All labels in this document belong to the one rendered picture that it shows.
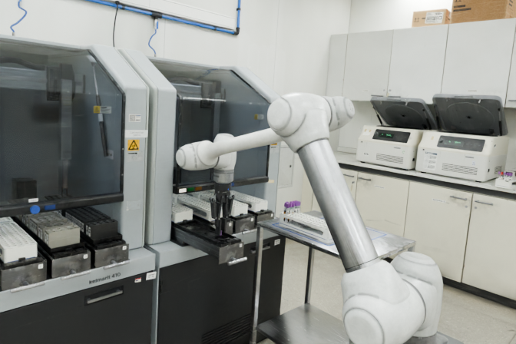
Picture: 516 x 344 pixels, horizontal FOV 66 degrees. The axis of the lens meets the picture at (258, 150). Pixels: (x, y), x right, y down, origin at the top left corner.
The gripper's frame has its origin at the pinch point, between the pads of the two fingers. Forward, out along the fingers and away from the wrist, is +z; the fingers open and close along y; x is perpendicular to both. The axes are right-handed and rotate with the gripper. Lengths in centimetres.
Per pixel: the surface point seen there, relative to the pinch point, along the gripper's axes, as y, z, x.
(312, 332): -44, 56, 24
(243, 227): -25.1, 8.4, -11.2
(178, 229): 11.3, 4.2, -16.3
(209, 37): -89, -106, -131
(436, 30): -254, -130, -17
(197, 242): 11.3, 5.6, -1.4
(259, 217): -36.6, 5.0, -11.1
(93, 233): 49, -1, -19
